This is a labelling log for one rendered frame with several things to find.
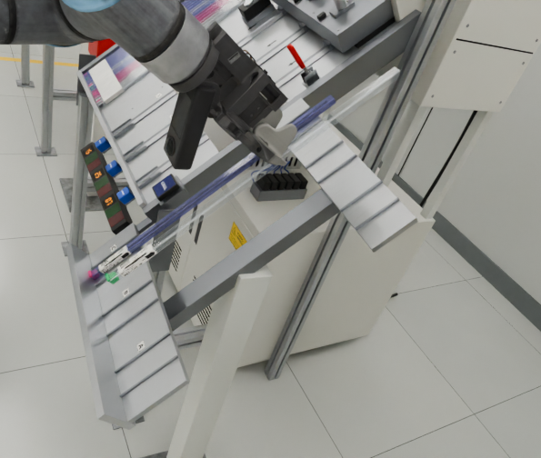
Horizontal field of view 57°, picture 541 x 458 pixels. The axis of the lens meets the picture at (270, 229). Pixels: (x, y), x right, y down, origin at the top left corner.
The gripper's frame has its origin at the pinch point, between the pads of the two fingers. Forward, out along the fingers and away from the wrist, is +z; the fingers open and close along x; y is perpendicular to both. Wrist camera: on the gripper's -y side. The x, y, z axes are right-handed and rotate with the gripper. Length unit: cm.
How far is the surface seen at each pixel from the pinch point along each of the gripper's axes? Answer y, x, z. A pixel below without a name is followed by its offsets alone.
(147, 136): -23, 52, 14
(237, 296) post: -20.6, -3.2, 13.4
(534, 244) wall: 45, 45, 198
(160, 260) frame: -35.9, 24.2, 20.4
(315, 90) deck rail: 12.8, 29.8, 22.1
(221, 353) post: -32.5, -3.3, 22.1
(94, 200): -82, 130, 63
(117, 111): -26, 69, 13
